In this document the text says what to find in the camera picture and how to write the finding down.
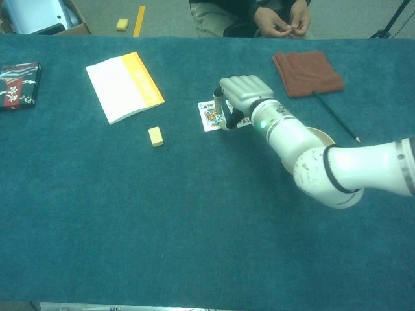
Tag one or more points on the white and yellow notebook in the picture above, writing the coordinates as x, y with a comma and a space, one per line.
120, 87

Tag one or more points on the folded brown cloth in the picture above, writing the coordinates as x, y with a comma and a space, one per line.
308, 73

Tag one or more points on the king of clubs card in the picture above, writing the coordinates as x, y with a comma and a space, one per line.
207, 120

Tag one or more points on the cream mahjong tile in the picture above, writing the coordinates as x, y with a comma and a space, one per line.
156, 136

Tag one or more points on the cardboard box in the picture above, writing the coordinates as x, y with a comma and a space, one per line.
76, 29

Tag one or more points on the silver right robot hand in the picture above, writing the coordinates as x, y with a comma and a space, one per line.
246, 90

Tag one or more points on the grey device in box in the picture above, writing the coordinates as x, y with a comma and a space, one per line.
32, 14

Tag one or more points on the jack of hearts card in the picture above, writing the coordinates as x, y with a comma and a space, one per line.
244, 123

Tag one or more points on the yellow sponge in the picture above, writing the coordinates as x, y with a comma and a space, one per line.
122, 24

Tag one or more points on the seated person in dark jacket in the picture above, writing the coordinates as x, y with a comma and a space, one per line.
214, 16

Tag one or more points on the black tripod leg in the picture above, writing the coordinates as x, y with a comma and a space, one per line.
390, 22

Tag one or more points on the yellow tape strip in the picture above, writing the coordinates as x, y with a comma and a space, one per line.
139, 21

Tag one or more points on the person's right hand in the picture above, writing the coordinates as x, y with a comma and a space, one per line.
269, 22

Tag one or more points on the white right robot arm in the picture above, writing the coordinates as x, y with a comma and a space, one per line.
324, 162

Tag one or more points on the dark green pencil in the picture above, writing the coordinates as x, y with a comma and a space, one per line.
335, 116

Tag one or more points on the black printed gift box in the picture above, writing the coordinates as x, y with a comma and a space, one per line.
17, 85

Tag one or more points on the teal felt table cloth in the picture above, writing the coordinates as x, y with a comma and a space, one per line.
162, 210

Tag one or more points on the person's left hand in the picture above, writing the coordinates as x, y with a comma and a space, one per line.
300, 19

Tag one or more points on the cream ceramic bowl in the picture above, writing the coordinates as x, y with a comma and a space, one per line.
327, 137

